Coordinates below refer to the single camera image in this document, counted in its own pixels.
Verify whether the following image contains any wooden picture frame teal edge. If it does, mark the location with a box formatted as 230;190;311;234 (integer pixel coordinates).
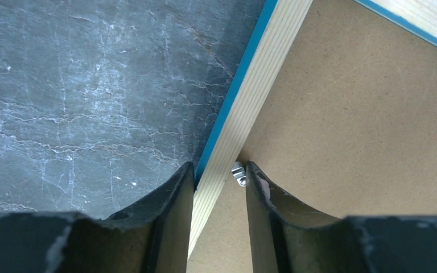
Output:
188;0;437;251

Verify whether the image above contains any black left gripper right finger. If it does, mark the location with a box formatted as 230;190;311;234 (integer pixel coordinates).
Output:
246;162;437;272

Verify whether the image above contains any silver metal turn clip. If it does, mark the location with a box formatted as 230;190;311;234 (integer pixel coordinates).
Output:
231;162;247;187

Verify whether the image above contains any brown cardboard backing board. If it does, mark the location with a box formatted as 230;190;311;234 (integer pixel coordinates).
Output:
187;1;437;272

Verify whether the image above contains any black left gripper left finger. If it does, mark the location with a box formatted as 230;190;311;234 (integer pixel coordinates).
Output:
0;162;194;272

